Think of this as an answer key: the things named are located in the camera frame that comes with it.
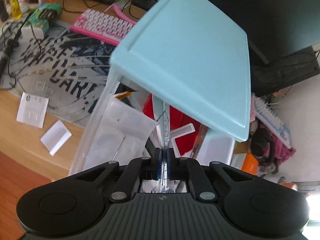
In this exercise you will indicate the yellow bottle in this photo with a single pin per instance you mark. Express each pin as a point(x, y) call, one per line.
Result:
point(13, 2)

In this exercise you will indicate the black computer monitor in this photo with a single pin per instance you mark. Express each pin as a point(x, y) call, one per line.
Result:
point(250, 10)

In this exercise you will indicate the white folded paper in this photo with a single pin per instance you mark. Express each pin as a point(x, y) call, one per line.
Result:
point(56, 137)

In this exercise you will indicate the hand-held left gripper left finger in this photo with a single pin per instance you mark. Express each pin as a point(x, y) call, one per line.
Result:
point(160, 166)

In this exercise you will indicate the white plastic bracket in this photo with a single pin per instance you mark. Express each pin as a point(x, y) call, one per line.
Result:
point(183, 130)

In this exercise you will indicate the red box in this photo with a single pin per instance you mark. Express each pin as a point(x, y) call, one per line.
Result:
point(183, 120)

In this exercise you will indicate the black computer case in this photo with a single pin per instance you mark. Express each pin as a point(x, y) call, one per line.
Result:
point(282, 72)

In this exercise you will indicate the green tissue pack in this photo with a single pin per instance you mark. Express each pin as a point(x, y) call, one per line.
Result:
point(42, 20)

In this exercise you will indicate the orange box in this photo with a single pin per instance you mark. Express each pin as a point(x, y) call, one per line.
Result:
point(251, 163)

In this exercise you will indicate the pink cloth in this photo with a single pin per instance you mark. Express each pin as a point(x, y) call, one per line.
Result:
point(282, 155)

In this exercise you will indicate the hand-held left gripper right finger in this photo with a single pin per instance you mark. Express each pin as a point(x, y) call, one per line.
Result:
point(170, 166)

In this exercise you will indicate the yellow packet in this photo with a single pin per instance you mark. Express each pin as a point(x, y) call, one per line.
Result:
point(122, 95)

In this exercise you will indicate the printed grey desk mat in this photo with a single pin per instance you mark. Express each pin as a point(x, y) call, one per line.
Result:
point(50, 55)

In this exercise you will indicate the black headphones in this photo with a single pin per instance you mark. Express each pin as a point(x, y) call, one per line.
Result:
point(260, 142)

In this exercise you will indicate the white printed leaflet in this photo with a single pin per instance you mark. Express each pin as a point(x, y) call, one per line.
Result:
point(32, 110)

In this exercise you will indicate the pink keyboard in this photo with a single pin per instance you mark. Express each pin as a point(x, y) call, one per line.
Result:
point(105, 25)

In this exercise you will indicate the white and blue keyboard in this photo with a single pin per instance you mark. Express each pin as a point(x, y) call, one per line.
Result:
point(272, 120)

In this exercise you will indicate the light blue box lid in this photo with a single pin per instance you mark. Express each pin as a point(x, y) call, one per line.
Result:
point(187, 55)

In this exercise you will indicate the white padded envelope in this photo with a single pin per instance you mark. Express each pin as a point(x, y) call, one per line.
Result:
point(120, 130)

